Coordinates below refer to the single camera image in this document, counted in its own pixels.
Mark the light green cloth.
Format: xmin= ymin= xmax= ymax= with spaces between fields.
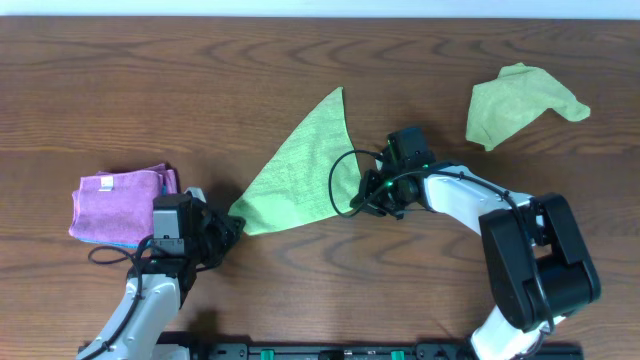
xmin=229 ymin=87 xmax=361 ymax=236
xmin=465 ymin=63 xmax=591 ymax=152

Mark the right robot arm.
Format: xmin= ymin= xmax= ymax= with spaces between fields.
xmin=350 ymin=162 xmax=602 ymax=359

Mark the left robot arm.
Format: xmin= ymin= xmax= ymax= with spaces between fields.
xmin=76 ymin=194 xmax=245 ymax=359

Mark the folded blue cloth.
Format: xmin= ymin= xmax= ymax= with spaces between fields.
xmin=69 ymin=186 xmax=167 ymax=248

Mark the folded purple cloth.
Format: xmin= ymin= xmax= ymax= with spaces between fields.
xmin=69 ymin=163 xmax=178 ymax=248

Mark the crumpled light green cloth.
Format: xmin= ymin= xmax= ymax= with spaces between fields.
xmin=465 ymin=63 xmax=591 ymax=152

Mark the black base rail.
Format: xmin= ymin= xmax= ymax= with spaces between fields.
xmin=77 ymin=331 xmax=585 ymax=360

